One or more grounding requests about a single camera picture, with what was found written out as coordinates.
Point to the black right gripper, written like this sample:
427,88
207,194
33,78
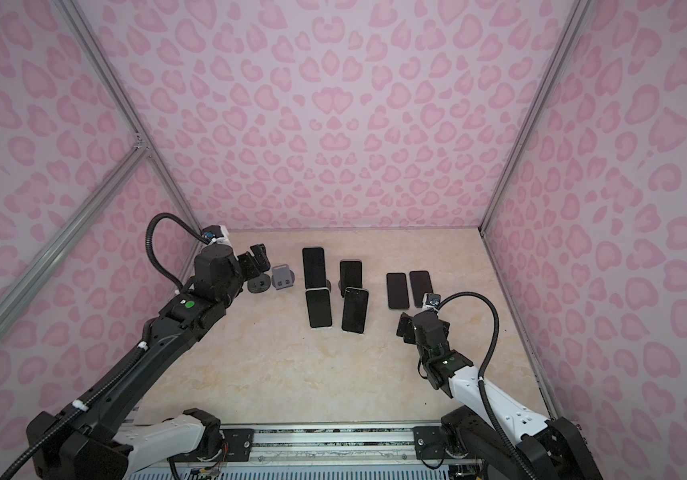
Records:
405,320

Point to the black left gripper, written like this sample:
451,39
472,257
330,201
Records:
260,257

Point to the dark round phone stand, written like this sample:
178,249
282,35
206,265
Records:
259,284

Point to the grey round phone stand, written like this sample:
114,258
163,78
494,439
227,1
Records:
282,277

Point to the black phone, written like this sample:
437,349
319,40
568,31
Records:
397,291
355,307
314,268
318,308
351,275
421,285

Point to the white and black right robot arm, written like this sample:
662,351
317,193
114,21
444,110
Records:
490,425

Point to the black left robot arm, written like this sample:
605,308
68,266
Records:
79,441

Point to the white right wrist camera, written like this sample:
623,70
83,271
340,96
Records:
431,302

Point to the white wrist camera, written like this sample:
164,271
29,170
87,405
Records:
431,302
215,234

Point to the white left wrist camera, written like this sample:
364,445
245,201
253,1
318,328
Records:
215,234

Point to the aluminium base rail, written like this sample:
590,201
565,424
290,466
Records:
364,450

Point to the aluminium diagonal frame bar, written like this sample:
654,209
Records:
48,259

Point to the aluminium frame post back left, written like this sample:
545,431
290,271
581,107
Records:
88,41

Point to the aluminium frame post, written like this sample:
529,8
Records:
580,13
88,41

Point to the aluminium frame post back right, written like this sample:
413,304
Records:
580,13

